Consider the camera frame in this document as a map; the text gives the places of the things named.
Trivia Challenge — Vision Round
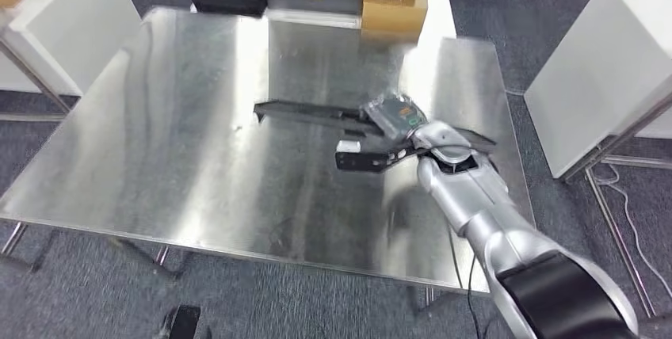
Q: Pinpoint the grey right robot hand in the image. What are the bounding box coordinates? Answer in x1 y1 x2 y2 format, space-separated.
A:
359 93 429 143

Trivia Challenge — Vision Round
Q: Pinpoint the black plastic plate bracket part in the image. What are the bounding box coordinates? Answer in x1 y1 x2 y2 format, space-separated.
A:
253 99 497 155

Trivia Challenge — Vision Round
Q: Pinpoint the steel workbench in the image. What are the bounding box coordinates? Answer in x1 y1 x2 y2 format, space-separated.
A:
0 6 536 295

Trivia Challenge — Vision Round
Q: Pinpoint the white table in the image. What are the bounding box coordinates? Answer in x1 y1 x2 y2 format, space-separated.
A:
525 0 672 319
0 0 143 115
189 0 458 49

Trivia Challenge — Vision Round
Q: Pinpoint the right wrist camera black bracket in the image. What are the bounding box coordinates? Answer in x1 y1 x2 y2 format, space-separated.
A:
334 139 421 174

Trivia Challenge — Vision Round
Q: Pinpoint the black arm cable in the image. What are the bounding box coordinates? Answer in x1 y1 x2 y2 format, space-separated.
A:
419 142 494 339

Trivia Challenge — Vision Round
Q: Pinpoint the white floor cable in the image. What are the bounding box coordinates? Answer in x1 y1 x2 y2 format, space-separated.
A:
593 163 672 301

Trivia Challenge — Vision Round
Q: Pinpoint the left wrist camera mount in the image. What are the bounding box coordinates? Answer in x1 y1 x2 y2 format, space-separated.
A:
157 305 203 339

